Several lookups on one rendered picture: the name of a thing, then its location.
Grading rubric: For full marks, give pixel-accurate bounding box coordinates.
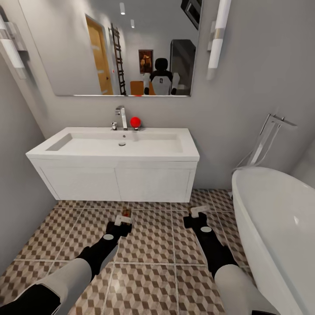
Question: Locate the mousetrap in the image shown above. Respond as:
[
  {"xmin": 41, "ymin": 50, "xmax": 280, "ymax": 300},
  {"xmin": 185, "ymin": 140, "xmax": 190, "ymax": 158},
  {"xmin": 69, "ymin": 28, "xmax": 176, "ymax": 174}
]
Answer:
[
  {"xmin": 187, "ymin": 205, "xmax": 196, "ymax": 215},
  {"xmin": 122, "ymin": 209, "xmax": 131, "ymax": 217}
]

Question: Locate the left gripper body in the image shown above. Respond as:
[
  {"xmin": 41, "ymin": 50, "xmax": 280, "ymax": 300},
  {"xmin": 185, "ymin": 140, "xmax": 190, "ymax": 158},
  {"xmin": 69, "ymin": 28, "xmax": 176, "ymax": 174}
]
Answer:
[{"xmin": 106, "ymin": 221, "xmax": 129, "ymax": 237}]

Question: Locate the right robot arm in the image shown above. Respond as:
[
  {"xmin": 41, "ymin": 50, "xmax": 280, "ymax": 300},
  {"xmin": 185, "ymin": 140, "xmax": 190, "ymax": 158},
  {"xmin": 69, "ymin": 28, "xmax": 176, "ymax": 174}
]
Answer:
[{"xmin": 183, "ymin": 206, "xmax": 280, "ymax": 315}]

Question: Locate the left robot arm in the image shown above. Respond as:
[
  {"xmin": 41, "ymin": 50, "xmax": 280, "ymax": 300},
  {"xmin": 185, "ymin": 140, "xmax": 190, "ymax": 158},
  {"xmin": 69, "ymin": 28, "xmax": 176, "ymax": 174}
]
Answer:
[{"xmin": 0, "ymin": 215, "xmax": 134, "ymax": 315}]

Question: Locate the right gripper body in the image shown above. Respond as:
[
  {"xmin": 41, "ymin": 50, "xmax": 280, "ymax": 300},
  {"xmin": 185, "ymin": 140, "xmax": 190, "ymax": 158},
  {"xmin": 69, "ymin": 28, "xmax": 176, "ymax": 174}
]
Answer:
[{"xmin": 183, "ymin": 213, "xmax": 207, "ymax": 229}]

